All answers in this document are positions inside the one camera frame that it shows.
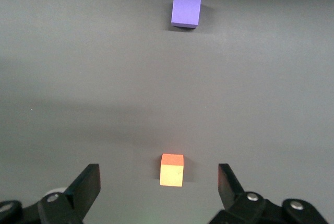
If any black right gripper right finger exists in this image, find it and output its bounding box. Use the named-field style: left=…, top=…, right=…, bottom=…
left=208, top=163, right=328, bottom=224

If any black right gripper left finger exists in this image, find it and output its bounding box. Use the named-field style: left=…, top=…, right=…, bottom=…
left=0, top=163, right=101, bottom=224

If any orange block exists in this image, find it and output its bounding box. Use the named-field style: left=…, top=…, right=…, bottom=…
left=159, top=153, right=185, bottom=187

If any purple block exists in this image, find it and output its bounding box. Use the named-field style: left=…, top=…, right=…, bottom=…
left=171, top=0, right=202, bottom=29

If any dark grey table cover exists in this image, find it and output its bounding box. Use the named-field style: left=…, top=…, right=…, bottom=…
left=0, top=0, right=334, bottom=224

